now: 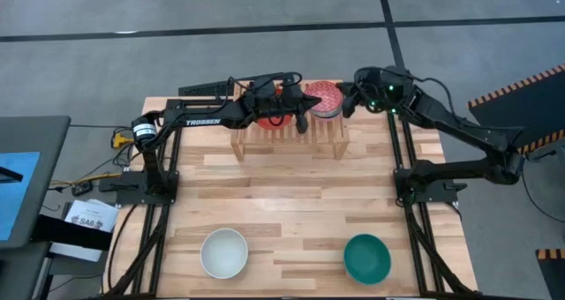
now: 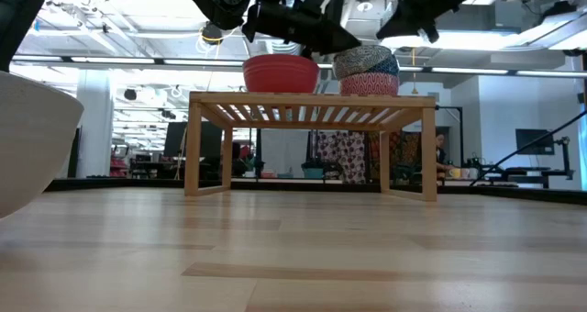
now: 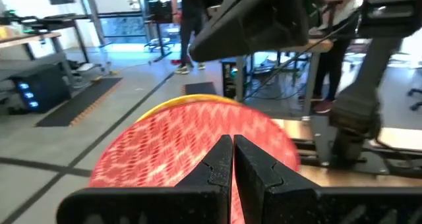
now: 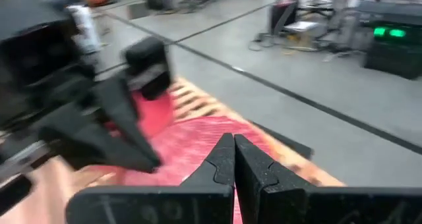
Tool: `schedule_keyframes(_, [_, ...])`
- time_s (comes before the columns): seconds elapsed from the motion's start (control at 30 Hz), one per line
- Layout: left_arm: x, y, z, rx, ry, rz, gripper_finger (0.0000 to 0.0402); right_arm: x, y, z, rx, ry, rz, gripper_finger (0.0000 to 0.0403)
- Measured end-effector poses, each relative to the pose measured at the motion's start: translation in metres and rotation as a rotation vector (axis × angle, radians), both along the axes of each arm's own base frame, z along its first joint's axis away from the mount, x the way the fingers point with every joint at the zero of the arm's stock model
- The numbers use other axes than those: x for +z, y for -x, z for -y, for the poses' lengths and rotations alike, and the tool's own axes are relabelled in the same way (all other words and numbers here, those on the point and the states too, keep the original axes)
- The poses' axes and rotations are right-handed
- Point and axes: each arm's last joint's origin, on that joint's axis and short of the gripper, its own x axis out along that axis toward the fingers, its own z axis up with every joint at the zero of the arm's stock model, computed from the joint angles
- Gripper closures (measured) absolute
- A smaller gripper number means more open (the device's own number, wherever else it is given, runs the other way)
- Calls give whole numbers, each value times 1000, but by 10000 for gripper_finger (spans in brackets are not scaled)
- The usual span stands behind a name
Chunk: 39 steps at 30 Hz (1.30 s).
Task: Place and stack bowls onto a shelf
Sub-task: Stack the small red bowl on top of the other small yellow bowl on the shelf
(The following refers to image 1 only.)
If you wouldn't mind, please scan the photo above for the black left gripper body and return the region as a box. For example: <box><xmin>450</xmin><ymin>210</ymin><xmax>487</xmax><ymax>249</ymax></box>
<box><xmin>245</xmin><ymin>81</ymin><xmax>297</xmax><ymax>122</ymax></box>

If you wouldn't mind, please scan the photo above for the white printed paper sheet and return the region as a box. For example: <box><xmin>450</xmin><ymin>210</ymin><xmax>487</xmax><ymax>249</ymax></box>
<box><xmin>64</xmin><ymin>199</ymin><xmax>119</xmax><ymax>234</ymax></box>

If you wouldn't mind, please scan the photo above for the black power adapter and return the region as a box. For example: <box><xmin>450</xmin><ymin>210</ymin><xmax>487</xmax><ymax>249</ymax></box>
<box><xmin>70</xmin><ymin>181</ymin><xmax>94</xmax><ymax>198</ymax></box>

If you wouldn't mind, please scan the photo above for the plain white bowl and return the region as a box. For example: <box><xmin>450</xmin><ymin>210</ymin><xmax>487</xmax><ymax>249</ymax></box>
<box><xmin>200</xmin><ymin>228</ymin><xmax>249</xmax><ymax>280</ymax></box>

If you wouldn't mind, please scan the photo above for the grey side table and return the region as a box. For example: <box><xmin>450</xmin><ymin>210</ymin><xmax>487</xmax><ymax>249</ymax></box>
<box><xmin>0</xmin><ymin>116</ymin><xmax>72</xmax><ymax>251</ymax></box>

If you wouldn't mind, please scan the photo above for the green floral patterned bowl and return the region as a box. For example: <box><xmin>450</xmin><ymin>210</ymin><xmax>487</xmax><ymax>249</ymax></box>
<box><xmin>343</xmin><ymin>233</ymin><xmax>392</xmax><ymax>286</ymax></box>

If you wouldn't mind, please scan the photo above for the dark mat with striped edge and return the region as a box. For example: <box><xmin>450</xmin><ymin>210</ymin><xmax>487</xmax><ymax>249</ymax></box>
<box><xmin>467</xmin><ymin>64</ymin><xmax>565</xmax><ymax>160</ymax></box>
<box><xmin>536</xmin><ymin>248</ymin><xmax>565</xmax><ymax>300</ymax></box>

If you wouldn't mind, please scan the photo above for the blue sheet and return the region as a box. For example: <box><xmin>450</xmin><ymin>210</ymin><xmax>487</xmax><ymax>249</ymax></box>
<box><xmin>0</xmin><ymin>152</ymin><xmax>41</xmax><ymax>242</ymax></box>

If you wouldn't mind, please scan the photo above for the black low shelf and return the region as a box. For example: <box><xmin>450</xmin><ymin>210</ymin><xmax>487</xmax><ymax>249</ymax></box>
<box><xmin>33</xmin><ymin>214</ymin><xmax>114</xmax><ymax>251</ymax></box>

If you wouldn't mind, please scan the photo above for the plain white paper sheet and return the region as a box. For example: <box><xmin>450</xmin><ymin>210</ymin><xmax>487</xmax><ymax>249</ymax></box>
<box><xmin>48</xmin><ymin>242</ymin><xmax>105</xmax><ymax>264</ymax></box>

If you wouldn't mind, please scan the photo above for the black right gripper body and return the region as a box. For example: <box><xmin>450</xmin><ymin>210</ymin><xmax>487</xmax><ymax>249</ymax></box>
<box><xmin>351</xmin><ymin>64</ymin><xmax>402</xmax><ymax>116</ymax></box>

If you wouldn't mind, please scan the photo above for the plain red bowl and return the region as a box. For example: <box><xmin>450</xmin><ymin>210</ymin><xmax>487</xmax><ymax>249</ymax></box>
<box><xmin>255</xmin><ymin>86</ymin><xmax>294</xmax><ymax>131</ymax></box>

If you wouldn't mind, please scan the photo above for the yellow plug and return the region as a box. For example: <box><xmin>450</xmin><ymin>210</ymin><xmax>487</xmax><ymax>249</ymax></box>
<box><xmin>111</xmin><ymin>131</ymin><xmax>135</xmax><ymax>150</ymax></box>

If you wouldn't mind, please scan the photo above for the wooden slatted shelf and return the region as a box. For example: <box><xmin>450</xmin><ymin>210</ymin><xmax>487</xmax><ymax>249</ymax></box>
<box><xmin>230</xmin><ymin>79</ymin><xmax>350</xmax><ymax>162</ymax></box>

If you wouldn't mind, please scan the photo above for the red zigzag patterned bowl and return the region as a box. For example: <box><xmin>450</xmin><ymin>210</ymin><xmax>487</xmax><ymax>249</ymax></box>
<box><xmin>304</xmin><ymin>79</ymin><xmax>344</xmax><ymax>116</ymax></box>

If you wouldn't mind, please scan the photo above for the black metal table frame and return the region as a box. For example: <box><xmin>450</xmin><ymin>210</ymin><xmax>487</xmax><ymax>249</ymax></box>
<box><xmin>103</xmin><ymin>95</ymin><xmax>480</xmax><ymax>300</ymax></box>

